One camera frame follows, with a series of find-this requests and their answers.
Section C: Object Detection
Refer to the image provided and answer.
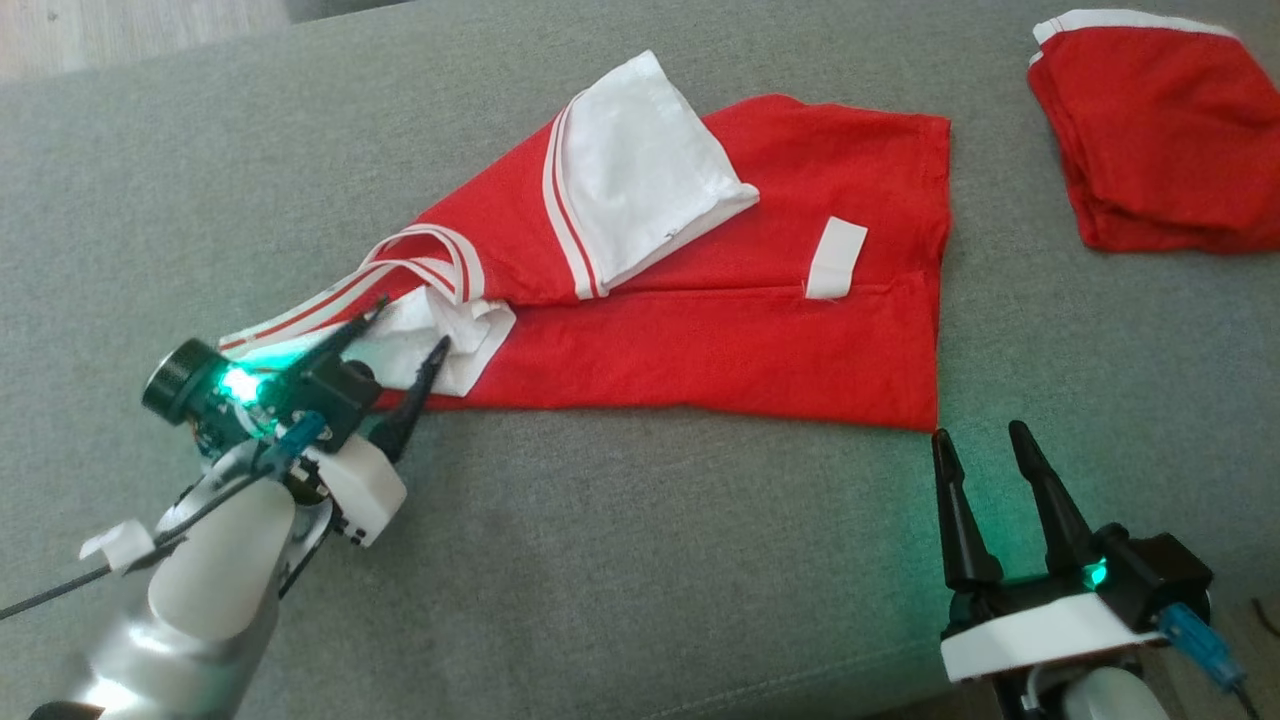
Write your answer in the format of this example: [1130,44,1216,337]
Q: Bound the blue right camera plug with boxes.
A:
[1158,602,1241,691]

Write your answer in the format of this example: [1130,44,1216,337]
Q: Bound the large grey sofa seat cushion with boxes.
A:
[0,0,1280,720]

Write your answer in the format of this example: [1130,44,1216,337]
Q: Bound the white tape tab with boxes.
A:
[80,520,156,574]

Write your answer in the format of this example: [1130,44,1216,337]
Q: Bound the red shorts white waistband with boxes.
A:
[1027,8,1280,254]

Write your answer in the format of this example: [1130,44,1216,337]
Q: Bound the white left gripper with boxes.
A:
[293,296,452,549]

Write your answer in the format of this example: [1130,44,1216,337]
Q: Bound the red shirt white striped sleeves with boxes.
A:
[215,50,953,433]

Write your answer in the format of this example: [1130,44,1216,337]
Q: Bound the blue left camera plug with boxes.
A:
[262,410,329,471]

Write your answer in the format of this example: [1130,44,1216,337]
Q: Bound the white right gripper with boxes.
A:
[930,420,1167,685]

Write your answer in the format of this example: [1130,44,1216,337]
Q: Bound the blue camera plug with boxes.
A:
[1158,602,1241,691]
[262,410,329,471]

